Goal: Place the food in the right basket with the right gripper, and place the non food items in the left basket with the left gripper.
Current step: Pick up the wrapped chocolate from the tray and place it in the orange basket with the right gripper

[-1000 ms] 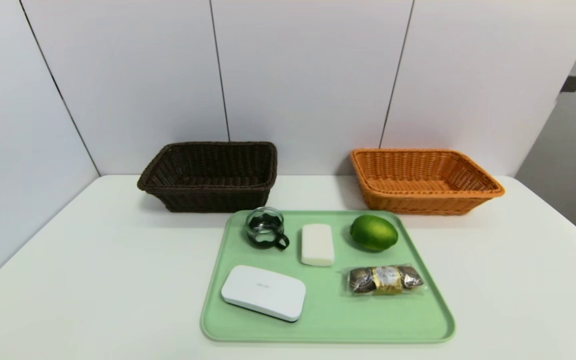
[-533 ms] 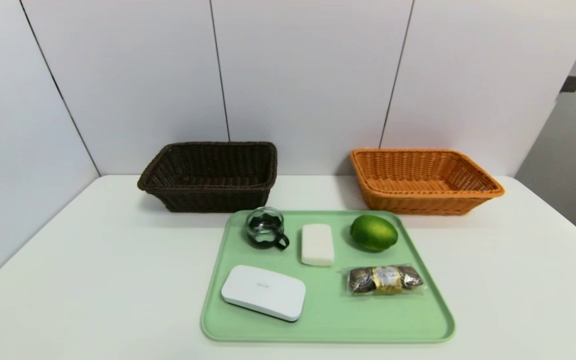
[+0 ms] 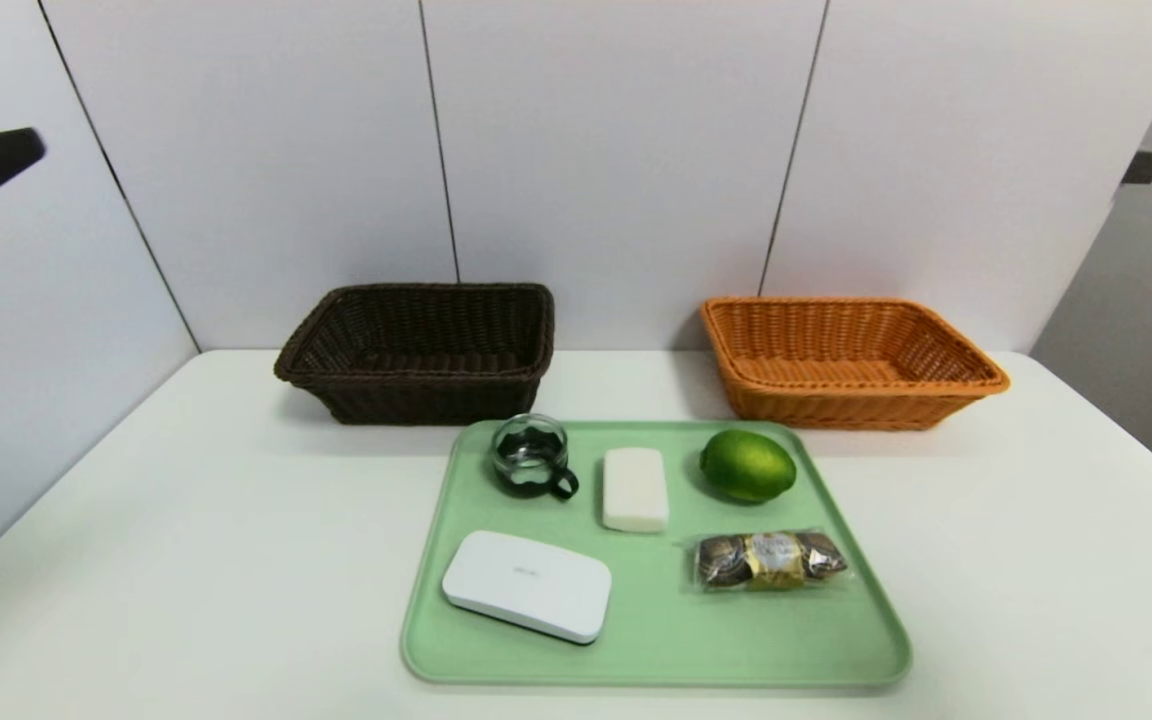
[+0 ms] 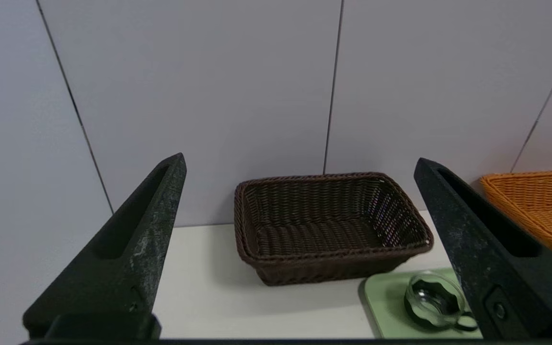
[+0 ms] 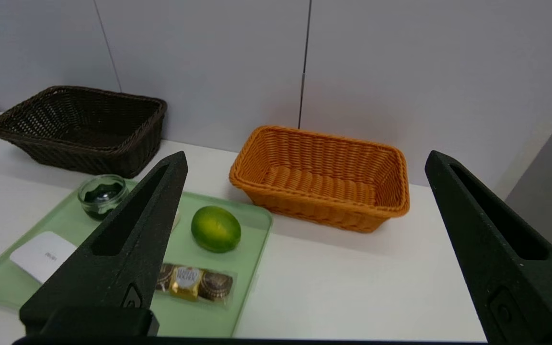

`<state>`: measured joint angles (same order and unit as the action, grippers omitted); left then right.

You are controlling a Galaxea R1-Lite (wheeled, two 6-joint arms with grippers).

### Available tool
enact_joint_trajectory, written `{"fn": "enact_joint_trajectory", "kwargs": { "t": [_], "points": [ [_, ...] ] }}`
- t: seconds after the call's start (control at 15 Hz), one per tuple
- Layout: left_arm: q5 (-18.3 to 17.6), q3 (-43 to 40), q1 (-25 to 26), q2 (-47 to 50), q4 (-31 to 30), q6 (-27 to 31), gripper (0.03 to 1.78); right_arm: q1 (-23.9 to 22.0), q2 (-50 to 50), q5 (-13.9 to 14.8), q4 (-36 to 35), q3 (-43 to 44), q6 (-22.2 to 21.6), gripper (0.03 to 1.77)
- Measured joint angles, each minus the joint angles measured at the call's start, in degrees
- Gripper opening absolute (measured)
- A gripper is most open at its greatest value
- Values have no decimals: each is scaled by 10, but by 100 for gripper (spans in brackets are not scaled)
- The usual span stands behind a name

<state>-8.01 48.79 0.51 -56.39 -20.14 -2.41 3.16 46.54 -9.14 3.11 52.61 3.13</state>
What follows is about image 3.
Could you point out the white rectangular box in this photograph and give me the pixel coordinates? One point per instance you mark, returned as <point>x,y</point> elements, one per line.
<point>526,585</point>

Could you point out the dark wall fixture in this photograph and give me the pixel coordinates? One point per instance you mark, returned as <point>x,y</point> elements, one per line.
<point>1144,167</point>

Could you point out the orange wicker basket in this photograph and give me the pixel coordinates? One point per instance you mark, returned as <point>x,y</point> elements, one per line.
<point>836,400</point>

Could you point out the dark brown wicker basket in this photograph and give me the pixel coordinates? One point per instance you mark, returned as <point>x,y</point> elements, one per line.
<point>416,395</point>

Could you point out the white soap bar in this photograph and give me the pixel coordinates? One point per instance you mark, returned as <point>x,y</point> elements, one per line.
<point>634,490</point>

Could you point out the chocolate ball pack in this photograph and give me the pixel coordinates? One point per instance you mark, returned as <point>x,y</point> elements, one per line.
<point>771,560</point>

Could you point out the green lime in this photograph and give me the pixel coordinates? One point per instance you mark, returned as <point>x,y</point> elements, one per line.
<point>748,465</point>

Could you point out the light green plastic tray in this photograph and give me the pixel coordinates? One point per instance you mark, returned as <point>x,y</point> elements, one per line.
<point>736,620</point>

